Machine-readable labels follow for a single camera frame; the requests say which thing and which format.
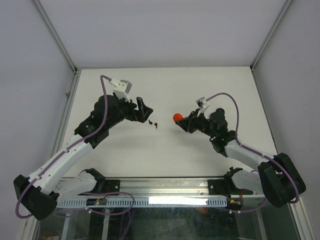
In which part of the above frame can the left aluminium frame post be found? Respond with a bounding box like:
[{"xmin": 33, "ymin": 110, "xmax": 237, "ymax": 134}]
[{"xmin": 30, "ymin": 0, "xmax": 78, "ymax": 74}]

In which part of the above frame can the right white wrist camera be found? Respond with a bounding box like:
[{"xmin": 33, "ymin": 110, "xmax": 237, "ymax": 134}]
[{"xmin": 196, "ymin": 97, "xmax": 210, "ymax": 117}]

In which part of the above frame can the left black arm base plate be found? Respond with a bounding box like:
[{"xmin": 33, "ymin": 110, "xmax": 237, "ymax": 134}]
[{"xmin": 79, "ymin": 178, "xmax": 121, "ymax": 196}]

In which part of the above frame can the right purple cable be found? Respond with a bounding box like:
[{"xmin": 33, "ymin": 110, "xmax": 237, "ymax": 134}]
[{"xmin": 206, "ymin": 92, "xmax": 300, "ymax": 215}]

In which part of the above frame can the right aluminium frame post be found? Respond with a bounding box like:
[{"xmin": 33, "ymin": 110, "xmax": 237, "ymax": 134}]
[{"xmin": 250, "ymin": 0, "xmax": 294, "ymax": 72}]

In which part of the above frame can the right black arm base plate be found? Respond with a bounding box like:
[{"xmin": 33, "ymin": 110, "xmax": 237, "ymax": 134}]
[{"xmin": 207, "ymin": 178, "xmax": 254, "ymax": 198}]

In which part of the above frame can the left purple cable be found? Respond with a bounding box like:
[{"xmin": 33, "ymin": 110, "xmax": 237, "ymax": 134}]
[{"xmin": 15, "ymin": 74, "xmax": 111, "ymax": 220}]

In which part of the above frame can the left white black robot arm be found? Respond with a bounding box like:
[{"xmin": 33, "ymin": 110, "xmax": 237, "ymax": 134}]
[{"xmin": 13, "ymin": 94, "xmax": 153, "ymax": 221}]

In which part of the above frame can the small electronics board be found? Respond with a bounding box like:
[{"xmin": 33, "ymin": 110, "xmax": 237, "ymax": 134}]
[{"xmin": 86, "ymin": 198, "xmax": 108, "ymax": 206}]

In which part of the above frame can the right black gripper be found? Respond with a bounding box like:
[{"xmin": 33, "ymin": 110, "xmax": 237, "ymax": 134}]
[{"xmin": 175, "ymin": 108, "xmax": 217, "ymax": 139}]

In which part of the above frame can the purple cable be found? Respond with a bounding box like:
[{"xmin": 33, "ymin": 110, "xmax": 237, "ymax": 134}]
[
  {"xmin": 206, "ymin": 92, "xmax": 300, "ymax": 215},
  {"xmin": 15, "ymin": 74, "xmax": 111, "ymax": 220}
]

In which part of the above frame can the aluminium mounting rail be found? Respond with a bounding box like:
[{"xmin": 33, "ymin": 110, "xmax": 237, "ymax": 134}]
[{"xmin": 57, "ymin": 176, "xmax": 268, "ymax": 198}]

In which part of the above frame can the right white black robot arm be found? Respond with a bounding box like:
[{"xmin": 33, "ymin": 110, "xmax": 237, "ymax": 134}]
[{"xmin": 173, "ymin": 108, "xmax": 307, "ymax": 208}]

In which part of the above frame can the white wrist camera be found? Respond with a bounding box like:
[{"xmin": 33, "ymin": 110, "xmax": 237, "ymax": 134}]
[
  {"xmin": 196, "ymin": 97, "xmax": 210, "ymax": 117},
  {"xmin": 108, "ymin": 78, "xmax": 132, "ymax": 102}
]

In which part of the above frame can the aluminium frame post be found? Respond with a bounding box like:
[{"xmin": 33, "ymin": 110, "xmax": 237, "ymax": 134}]
[
  {"xmin": 250, "ymin": 0, "xmax": 294, "ymax": 72},
  {"xmin": 30, "ymin": 0, "xmax": 78, "ymax": 74}
]

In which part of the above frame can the white slotted cable duct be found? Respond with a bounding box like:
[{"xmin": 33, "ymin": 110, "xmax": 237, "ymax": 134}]
[{"xmin": 57, "ymin": 196, "xmax": 227, "ymax": 209}]

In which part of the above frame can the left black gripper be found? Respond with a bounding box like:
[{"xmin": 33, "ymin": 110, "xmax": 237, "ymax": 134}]
[{"xmin": 106, "ymin": 93, "xmax": 153, "ymax": 129}]

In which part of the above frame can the red round charging case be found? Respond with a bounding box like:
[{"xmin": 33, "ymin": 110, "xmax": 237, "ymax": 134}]
[{"xmin": 173, "ymin": 113, "xmax": 184, "ymax": 123}]

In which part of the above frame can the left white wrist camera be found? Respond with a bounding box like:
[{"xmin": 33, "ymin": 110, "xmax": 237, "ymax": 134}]
[{"xmin": 108, "ymin": 78, "xmax": 132, "ymax": 102}]

